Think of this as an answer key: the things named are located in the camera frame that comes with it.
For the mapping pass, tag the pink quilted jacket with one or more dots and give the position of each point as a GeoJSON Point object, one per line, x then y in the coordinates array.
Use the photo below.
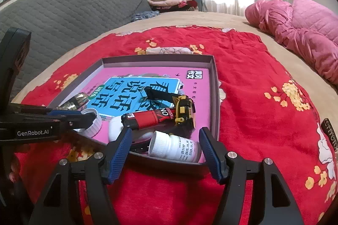
{"type": "Point", "coordinates": [303, 27]}

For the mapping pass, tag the brass pipe fitting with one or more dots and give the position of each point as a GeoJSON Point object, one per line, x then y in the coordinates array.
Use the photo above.
{"type": "Point", "coordinates": [69, 106]}

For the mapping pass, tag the red floral blanket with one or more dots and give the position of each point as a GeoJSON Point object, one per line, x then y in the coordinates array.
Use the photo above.
{"type": "Point", "coordinates": [250, 108]}

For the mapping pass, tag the white earbuds case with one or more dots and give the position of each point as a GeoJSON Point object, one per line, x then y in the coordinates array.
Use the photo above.
{"type": "Point", "coordinates": [115, 130]}

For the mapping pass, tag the white pill bottle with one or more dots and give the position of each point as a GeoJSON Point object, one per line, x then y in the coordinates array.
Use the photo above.
{"type": "Point", "coordinates": [171, 149]}

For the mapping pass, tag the black case with gold top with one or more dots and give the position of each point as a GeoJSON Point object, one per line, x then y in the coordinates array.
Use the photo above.
{"type": "Point", "coordinates": [81, 97]}

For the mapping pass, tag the white plastic cap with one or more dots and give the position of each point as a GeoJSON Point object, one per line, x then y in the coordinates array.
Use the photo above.
{"type": "Point", "coordinates": [96, 124]}

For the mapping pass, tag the grey quilted headboard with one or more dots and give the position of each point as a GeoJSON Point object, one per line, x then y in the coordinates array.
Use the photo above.
{"type": "Point", "coordinates": [79, 11]}

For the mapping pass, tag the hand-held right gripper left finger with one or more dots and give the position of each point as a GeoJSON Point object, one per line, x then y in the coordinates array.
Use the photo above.
{"type": "Point", "coordinates": [120, 156]}

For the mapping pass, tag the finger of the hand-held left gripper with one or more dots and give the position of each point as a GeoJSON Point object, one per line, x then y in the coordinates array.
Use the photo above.
{"type": "Point", "coordinates": [79, 122]}
{"type": "Point", "coordinates": [68, 112]}

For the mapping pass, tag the blue patterned cloth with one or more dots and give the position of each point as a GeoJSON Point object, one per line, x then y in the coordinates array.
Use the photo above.
{"type": "Point", "coordinates": [145, 16]}

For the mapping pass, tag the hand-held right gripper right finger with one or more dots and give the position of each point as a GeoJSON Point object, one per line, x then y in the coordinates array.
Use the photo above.
{"type": "Point", "coordinates": [211, 156]}

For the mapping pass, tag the pink book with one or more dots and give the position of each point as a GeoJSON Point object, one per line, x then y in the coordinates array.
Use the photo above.
{"type": "Point", "coordinates": [118, 74]}

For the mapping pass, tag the grey cardboard tray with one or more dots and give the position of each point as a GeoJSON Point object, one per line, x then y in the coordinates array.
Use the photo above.
{"type": "Point", "coordinates": [214, 98]}

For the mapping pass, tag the red lighter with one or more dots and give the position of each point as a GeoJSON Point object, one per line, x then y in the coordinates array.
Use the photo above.
{"type": "Point", "coordinates": [148, 119]}

